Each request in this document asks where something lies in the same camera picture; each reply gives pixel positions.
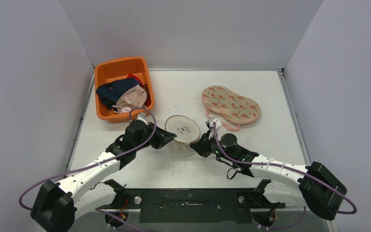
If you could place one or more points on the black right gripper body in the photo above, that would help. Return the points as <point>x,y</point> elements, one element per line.
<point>205,148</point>

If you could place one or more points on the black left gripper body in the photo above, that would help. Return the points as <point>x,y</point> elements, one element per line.
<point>149,130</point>

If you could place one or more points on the white mesh laundry bag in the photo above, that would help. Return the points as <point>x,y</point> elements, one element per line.
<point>187,132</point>

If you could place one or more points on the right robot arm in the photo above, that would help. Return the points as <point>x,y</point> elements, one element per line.
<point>313,186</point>

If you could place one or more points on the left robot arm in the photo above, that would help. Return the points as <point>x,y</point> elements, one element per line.
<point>59,204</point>

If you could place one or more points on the carrot print bra case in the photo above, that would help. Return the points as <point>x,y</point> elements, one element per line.
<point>235,109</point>

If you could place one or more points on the beige bra in bin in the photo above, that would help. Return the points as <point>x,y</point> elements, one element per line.
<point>133,98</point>

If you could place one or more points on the red garment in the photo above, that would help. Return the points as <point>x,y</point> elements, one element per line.
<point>144,86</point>

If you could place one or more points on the navy blue garment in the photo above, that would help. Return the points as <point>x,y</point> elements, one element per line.
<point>111,92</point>

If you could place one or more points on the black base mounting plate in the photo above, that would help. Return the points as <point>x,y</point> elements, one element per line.
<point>194,205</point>

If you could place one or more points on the orange plastic bin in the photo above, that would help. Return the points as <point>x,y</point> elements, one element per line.
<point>118,69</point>

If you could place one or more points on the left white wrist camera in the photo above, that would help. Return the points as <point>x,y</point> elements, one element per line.
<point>141,117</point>

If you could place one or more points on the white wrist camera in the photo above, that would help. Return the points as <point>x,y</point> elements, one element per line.
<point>214,125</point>
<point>141,117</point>

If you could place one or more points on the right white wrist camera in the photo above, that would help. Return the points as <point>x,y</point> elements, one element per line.
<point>214,125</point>

